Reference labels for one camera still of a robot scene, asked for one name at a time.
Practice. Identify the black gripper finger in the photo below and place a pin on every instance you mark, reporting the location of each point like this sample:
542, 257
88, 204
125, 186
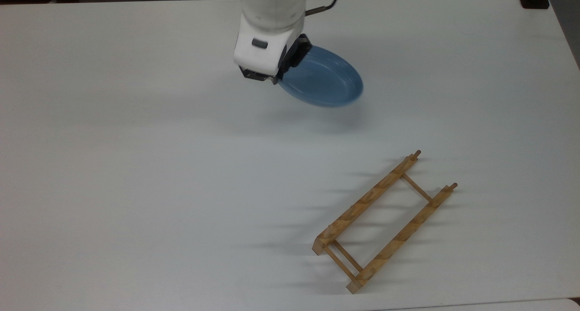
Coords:
298, 52
259, 76

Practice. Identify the wooden plate rack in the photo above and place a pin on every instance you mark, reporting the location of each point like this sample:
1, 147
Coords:
362, 206

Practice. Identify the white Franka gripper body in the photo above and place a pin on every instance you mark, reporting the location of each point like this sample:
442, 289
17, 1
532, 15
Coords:
260, 43

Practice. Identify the blue round plate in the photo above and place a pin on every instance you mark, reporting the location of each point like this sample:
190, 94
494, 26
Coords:
326, 80

